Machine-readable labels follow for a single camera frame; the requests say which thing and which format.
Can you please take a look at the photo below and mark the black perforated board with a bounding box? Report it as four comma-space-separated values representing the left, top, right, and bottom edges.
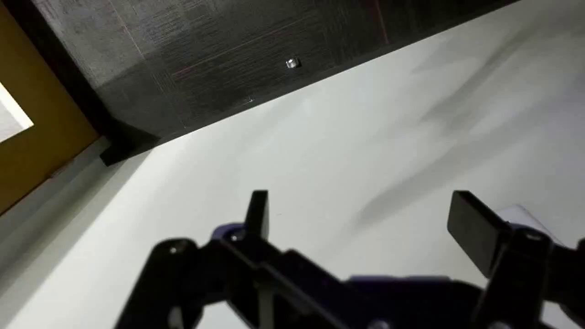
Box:
31, 0, 519, 139

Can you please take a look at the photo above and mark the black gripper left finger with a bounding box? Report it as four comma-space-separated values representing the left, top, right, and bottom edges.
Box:
113, 188, 367, 329

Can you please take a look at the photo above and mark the black frame bar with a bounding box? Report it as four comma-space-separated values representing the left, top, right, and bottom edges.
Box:
0, 0, 161, 168

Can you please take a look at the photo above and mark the white flat sheet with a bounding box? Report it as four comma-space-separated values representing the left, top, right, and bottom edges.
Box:
0, 80, 37, 146

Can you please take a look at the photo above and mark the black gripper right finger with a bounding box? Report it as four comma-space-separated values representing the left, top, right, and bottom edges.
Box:
446, 188, 585, 329

